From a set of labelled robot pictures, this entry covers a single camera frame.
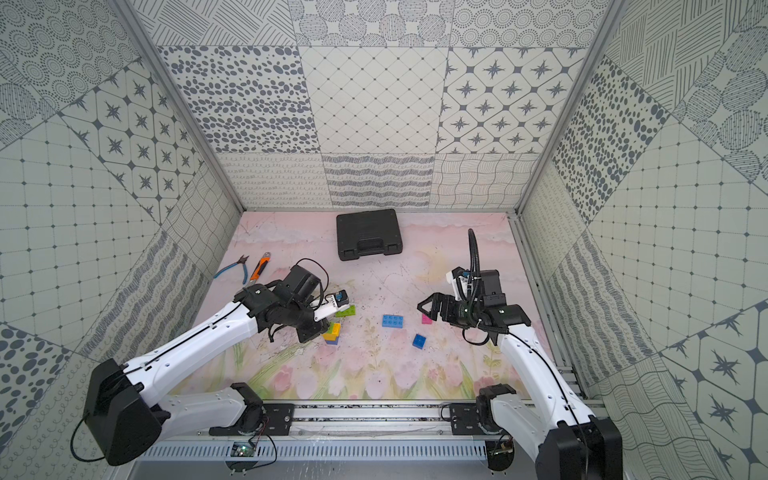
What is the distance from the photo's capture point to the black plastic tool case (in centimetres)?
106

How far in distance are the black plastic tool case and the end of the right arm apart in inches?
13.7

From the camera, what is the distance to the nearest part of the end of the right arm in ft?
1.86
